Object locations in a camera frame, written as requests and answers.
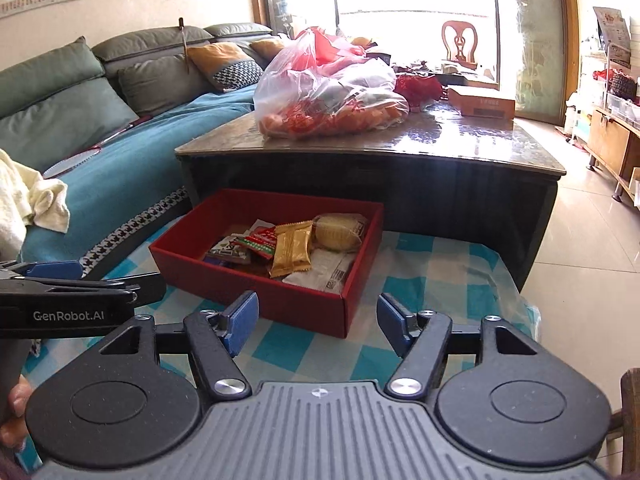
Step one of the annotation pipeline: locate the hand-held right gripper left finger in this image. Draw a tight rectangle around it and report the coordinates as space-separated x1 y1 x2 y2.
97 290 261 402

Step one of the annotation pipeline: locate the long grey white packet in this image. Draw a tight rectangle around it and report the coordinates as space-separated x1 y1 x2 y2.
282 249 358 295

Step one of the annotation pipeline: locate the brown wooden furniture piece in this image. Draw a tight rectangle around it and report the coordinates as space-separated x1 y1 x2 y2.
607 367 640 480

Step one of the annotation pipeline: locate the red cardboard box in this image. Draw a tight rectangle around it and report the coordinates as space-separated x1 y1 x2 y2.
148 188 386 339

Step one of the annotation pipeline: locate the plain tan cushion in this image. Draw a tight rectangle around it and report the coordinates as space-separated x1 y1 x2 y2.
250 37 286 63

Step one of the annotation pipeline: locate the person's left hand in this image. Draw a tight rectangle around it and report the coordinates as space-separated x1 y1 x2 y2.
0 375 34 451

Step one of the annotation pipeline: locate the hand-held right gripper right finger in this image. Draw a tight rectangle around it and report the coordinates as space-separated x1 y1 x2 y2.
376 292 546 401

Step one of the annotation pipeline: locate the dark coffee table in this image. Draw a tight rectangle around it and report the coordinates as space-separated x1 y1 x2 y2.
175 102 568 291

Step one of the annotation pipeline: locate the red packet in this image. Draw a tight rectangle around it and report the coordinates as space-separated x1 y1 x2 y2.
235 226 278 261

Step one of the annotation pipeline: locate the red mesh bag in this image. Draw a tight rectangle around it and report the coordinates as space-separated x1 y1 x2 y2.
394 72 446 111

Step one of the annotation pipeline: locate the carved wooden chair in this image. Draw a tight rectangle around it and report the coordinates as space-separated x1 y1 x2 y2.
441 20 479 71

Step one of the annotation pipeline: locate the clear plastic bag of food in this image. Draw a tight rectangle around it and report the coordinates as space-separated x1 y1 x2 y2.
254 27 411 140

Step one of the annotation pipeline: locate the gold biscuit packet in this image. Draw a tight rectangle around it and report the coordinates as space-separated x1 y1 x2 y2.
269 221 314 279

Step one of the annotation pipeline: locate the orange cardboard box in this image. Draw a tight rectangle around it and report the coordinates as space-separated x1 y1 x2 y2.
446 85 516 119

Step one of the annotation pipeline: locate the storage shelf rack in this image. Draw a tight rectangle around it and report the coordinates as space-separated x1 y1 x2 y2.
592 5 640 121

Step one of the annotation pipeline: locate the cream towel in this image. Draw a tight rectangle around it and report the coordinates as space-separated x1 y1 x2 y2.
0 149 70 261

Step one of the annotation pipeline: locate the blue white checkered tablecloth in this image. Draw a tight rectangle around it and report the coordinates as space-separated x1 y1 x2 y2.
20 210 542 461

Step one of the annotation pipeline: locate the white green wafer packet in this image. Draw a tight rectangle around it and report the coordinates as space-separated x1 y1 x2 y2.
202 235 253 266

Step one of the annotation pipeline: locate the wooden cabinet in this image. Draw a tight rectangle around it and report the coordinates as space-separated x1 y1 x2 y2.
587 105 640 206

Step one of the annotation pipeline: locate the orange houndstooth cushion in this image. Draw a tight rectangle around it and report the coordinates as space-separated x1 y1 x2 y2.
187 41 264 92

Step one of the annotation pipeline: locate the green sofa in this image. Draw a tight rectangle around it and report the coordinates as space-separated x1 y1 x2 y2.
0 22 275 173

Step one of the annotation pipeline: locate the badminton racket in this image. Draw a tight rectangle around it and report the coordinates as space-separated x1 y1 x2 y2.
42 115 153 179

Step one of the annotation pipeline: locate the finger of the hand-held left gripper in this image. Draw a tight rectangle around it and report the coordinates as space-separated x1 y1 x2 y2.
0 272 168 307
0 259 84 284

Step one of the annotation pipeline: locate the round pale cake clear wrapper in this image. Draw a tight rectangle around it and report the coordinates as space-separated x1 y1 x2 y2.
311 212 371 253

